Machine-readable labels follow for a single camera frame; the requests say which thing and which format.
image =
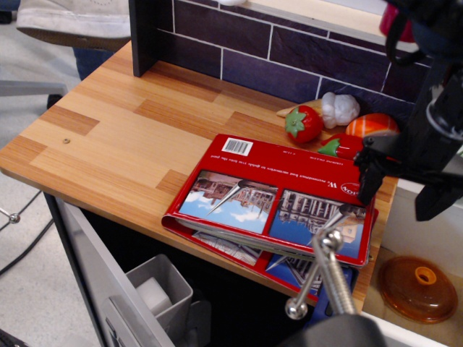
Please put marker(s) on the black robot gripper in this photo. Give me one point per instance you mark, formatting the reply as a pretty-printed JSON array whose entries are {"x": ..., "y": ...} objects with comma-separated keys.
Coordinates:
[{"x": 424, "y": 152}]

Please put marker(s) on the red spiral-bound picture book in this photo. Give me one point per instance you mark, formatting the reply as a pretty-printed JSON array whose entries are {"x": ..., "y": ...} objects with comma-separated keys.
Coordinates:
[{"x": 260, "y": 205}]

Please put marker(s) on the open grey cabinet door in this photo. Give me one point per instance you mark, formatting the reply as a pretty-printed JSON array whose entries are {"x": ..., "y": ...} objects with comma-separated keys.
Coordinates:
[{"x": 119, "y": 315}]

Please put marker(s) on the orange salmon sushi toy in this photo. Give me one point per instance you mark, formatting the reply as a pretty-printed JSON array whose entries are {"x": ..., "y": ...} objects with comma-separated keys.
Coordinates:
[{"x": 373, "y": 124}]

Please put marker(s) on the red toy chili pepper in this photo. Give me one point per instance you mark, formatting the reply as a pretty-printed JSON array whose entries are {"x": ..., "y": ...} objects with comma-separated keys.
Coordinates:
[{"x": 342, "y": 146}]

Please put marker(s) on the white toy garlic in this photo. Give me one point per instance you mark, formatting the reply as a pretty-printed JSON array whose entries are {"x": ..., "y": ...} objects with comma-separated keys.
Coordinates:
[{"x": 339, "y": 110}]

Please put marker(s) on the orange transparent pot lid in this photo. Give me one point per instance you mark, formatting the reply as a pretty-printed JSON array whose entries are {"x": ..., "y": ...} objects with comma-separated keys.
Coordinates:
[{"x": 417, "y": 289}]

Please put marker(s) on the red toy tomato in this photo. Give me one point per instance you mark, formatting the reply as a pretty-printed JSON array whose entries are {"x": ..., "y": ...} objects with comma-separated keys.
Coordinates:
[{"x": 303, "y": 124}]

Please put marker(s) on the tan toy bread piece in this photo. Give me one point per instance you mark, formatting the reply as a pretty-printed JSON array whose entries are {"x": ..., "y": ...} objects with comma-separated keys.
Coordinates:
[{"x": 316, "y": 105}]

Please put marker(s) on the blue clamp body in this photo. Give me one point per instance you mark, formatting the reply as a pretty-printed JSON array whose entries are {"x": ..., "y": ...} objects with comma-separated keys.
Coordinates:
[{"x": 335, "y": 298}]

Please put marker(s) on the silver metal clamp screw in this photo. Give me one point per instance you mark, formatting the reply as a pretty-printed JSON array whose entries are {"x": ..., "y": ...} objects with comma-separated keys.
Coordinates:
[{"x": 327, "y": 243}]

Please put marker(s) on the light wooden shelf board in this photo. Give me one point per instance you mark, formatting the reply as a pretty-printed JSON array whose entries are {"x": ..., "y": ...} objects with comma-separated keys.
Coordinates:
[{"x": 359, "y": 19}]

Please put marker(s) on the magenta cup on shelf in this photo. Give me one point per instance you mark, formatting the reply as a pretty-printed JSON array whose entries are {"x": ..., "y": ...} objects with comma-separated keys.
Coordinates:
[{"x": 389, "y": 15}]

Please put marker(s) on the grey plastic bin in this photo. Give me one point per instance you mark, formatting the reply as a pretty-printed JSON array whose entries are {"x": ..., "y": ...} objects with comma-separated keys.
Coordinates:
[{"x": 173, "y": 320}]

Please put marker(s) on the white block in bin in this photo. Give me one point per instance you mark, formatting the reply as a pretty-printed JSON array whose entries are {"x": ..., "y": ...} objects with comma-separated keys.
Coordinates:
[{"x": 155, "y": 298}]

